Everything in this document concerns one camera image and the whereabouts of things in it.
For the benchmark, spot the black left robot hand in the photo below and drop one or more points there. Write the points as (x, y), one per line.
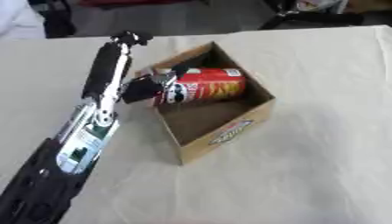
(104, 70)

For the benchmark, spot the red cylindrical snack can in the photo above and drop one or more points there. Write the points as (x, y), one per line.
(209, 86)

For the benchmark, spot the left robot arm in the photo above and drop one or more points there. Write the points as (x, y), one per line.
(76, 145)

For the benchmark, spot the tan cardboard box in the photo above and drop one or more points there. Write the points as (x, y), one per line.
(204, 122)

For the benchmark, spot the black chair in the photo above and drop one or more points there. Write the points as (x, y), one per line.
(57, 17)

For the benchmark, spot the person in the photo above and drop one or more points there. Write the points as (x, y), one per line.
(18, 19)

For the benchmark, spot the black chair base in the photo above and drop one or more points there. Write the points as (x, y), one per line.
(306, 16)

